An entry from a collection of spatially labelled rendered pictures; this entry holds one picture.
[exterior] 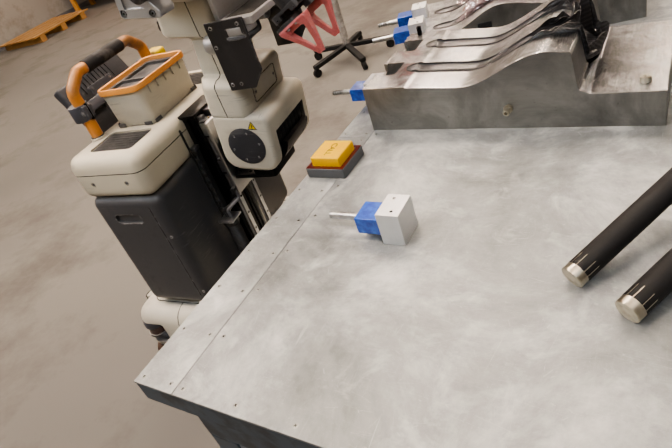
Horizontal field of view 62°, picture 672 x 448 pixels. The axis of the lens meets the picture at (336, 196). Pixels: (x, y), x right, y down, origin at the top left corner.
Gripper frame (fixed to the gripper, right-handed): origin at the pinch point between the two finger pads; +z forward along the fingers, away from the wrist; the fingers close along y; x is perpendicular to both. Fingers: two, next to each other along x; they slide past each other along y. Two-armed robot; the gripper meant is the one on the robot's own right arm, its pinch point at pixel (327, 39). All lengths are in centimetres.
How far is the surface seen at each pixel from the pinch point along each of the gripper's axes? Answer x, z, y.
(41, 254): 237, -9, 44
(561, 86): -29.5, 28.7, -4.6
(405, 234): -9.5, 25.1, -33.6
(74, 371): 161, 30, -16
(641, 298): -36, 37, -45
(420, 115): -5.4, 21.4, -1.6
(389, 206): -9.5, 20.8, -32.0
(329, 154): 6.5, 14.6, -14.2
